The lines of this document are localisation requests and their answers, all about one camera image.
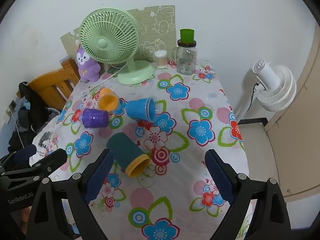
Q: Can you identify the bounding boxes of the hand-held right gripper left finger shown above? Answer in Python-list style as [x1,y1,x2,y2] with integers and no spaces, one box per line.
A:
[26,149,114,240]

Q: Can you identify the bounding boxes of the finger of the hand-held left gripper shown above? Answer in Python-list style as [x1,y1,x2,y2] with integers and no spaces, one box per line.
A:
[0,148,68,189]
[0,144,38,172]

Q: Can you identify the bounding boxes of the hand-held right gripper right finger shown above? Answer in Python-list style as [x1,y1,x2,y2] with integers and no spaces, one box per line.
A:
[204,149,292,240]

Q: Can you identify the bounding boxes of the dark teal cup orange rim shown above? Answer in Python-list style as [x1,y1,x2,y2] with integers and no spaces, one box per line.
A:
[106,132,151,178]

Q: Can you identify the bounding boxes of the purple plastic cup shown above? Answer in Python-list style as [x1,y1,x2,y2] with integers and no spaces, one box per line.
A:
[81,108,109,129]

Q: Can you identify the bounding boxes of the orange plastic cup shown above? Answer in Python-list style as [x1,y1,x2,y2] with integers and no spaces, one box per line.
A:
[97,88,120,112]

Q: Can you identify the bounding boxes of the blue plastic cup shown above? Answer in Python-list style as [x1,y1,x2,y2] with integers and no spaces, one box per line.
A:
[126,97,162,122]

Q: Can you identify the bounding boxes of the green plastic cup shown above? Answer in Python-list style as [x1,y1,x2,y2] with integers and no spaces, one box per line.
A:
[179,29,196,43]

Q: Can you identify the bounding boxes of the white printed cloth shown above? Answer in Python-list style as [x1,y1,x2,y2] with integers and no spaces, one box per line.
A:
[30,130,59,166]

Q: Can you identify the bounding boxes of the dark clothing pile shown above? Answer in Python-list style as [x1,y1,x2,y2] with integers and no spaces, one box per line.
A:
[0,81,62,167]

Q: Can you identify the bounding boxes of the floral tablecloth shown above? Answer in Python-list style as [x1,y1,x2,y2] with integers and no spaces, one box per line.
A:
[32,60,251,240]

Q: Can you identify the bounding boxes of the wooden chair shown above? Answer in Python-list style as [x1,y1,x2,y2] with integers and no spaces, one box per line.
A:
[16,59,82,111]

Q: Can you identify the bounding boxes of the purple plush toy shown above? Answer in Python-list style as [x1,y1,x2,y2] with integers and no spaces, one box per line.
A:
[76,44,101,83]

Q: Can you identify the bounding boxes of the white standing fan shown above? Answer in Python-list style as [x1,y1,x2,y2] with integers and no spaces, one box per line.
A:
[236,60,297,123]

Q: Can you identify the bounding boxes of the glass jar mug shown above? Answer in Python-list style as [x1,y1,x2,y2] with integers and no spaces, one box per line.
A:
[172,39,198,76]

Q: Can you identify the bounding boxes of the green desk fan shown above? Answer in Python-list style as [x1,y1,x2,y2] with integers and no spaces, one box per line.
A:
[79,8,156,85]

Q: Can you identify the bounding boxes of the cotton swab container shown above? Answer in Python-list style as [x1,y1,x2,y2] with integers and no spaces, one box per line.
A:
[154,50,169,68]

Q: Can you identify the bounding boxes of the cartoon patterned board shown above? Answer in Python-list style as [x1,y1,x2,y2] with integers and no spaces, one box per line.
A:
[60,5,176,63]

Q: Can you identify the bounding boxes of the black fan cable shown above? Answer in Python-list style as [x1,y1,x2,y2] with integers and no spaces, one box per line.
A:
[247,82,259,113]

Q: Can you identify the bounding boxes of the white fan cable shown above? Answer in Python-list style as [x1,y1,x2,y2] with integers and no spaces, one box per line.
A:
[89,64,128,88]

